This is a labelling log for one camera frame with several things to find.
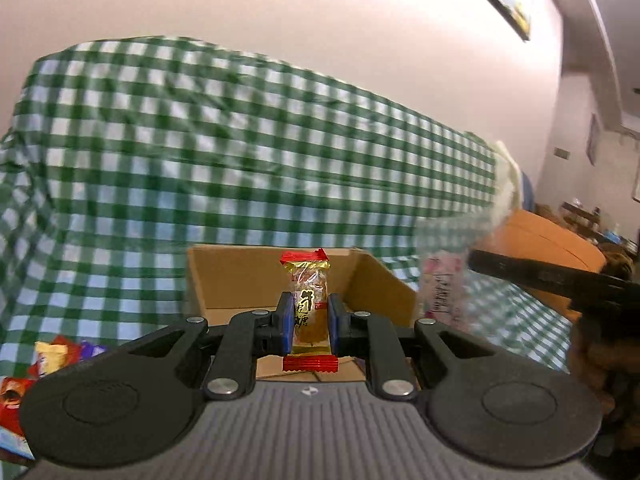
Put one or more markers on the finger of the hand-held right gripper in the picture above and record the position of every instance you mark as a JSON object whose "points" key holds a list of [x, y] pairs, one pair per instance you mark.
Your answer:
{"points": [[520, 266]]}

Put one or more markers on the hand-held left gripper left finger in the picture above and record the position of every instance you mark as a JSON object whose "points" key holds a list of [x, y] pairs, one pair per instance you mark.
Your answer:
{"points": [[286, 324]]}

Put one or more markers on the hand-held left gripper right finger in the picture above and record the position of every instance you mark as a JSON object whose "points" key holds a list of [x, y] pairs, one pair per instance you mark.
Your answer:
{"points": [[334, 326]]}

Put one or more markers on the clear red-ended snack packet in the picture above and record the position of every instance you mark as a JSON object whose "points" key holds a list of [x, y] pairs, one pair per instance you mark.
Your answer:
{"points": [[310, 280]]}

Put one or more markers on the cardboard box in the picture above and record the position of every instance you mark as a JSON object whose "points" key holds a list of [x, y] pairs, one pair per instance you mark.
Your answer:
{"points": [[235, 280]]}

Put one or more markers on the clear pink printed snack packet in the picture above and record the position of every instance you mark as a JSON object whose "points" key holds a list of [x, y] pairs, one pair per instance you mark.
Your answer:
{"points": [[442, 287]]}

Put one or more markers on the yellow snack packet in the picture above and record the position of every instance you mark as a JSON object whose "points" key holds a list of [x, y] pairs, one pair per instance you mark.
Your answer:
{"points": [[50, 357]]}

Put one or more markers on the cluttered dark table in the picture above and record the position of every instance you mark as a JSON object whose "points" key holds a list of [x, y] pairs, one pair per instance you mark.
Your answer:
{"points": [[585, 217]]}

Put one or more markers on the white fluffy cushion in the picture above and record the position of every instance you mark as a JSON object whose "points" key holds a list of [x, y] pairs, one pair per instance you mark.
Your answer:
{"points": [[506, 185]]}

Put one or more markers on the green checked cloth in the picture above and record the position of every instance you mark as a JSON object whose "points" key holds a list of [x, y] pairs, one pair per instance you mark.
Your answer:
{"points": [[200, 160]]}

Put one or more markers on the purple snack packet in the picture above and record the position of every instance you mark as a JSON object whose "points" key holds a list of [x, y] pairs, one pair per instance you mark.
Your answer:
{"points": [[94, 351]]}

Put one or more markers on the orange snack packet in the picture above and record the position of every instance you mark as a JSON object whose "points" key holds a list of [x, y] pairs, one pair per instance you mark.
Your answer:
{"points": [[72, 350]]}

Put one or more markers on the red snack packet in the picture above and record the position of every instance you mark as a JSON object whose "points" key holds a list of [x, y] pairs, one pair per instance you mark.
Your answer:
{"points": [[12, 400]]}

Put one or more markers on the blue snack packet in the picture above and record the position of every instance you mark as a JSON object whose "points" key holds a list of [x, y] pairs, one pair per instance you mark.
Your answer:
{"points": [[12, 444]]}

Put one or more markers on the wall switch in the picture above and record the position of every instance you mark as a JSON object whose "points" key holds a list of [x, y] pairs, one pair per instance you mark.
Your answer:
{"points": [[562, 152]]}

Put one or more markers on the small wall frame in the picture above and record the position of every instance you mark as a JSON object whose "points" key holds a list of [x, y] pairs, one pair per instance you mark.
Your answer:
{"points": [[593, 141]]}

